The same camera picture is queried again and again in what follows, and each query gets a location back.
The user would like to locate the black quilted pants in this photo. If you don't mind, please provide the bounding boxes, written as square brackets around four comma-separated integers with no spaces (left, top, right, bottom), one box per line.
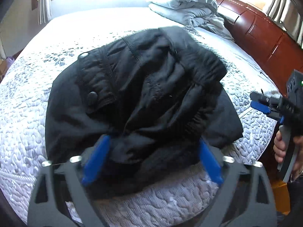
[45,27,243,197]

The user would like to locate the right hand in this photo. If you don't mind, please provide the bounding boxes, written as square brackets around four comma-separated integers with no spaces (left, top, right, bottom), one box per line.
[273,131,303,180]

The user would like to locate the dark red wooden headboard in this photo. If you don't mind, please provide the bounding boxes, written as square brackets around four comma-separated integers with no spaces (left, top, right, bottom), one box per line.
[216,0,302,95]

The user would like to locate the grey right curtain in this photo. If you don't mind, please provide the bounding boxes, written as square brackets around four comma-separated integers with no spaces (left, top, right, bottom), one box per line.
[262,0,302,48]

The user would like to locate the grey curtain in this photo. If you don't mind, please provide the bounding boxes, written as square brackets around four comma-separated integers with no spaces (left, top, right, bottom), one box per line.
[37,0,52,25]
[262,0,302,48]

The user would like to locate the folded grey duvet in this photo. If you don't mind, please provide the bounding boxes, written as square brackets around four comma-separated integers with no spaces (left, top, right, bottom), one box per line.
[149,0,234,40]

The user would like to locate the grey quilted bedspread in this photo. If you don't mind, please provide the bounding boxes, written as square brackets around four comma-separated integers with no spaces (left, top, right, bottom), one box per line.
[0,25,280,227]

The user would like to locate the purple bag on floor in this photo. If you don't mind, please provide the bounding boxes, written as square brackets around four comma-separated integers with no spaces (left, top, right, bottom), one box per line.
[5,56,15,69]

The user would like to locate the light blue bed sheet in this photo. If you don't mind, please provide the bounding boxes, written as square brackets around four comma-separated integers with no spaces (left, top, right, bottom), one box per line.
[14,7,278,96]

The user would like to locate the grey left curtain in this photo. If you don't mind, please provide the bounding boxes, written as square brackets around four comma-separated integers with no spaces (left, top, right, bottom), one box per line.
[37,0,52,25]

